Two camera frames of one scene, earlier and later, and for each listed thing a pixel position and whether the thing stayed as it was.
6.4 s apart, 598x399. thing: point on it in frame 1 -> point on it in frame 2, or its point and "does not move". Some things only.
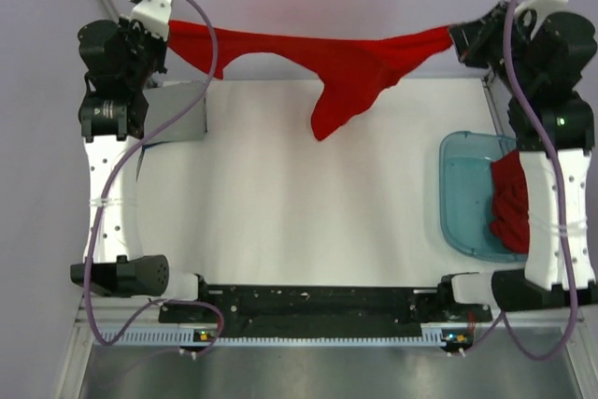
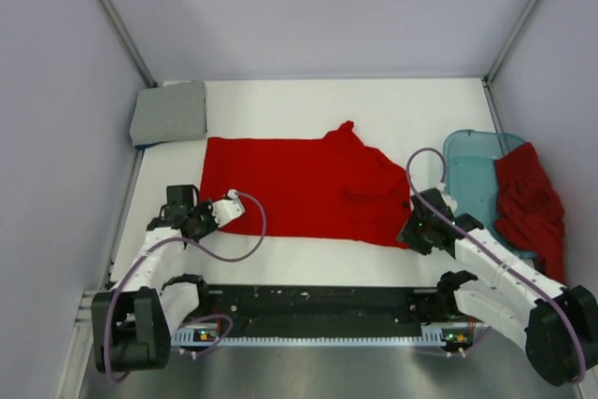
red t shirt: (360, 66) -> (334, 189)
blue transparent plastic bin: (467, 192) does not move
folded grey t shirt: (168, 103) does not move
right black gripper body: (486, 47) -> (415, 234)
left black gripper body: (146, 50) -> (204, 220)
